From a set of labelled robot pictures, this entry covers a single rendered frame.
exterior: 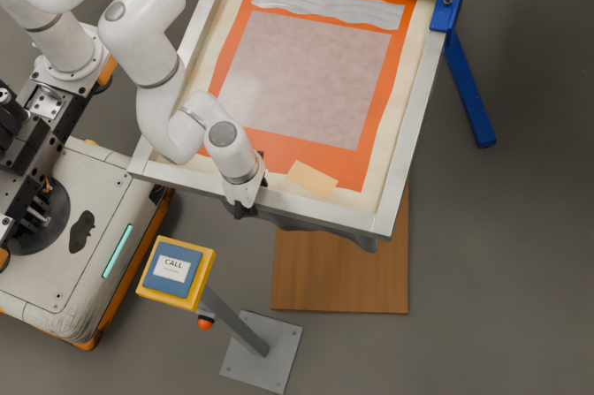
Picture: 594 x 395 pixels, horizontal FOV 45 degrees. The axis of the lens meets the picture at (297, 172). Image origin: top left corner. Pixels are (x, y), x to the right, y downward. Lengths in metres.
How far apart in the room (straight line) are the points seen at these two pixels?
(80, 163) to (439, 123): 1.25
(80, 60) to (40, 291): 1.04
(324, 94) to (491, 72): 1.24
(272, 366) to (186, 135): 1.27
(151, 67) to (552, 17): 2.02
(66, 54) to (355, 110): 0.61
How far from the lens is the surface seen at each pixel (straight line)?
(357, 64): 1.64
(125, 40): 1.09
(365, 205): 1.49
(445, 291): 2.42
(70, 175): 2.51
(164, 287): 1.50
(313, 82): 1.63
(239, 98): 1.64
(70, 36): 1.50
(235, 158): 1.26
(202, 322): 1.78
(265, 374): 2.40
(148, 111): 1.21
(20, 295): 2.44
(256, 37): 1.72
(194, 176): 1.54
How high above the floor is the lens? 2.34
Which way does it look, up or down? 65 degrees down
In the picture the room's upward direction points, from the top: 20 degrees counter-clockwise
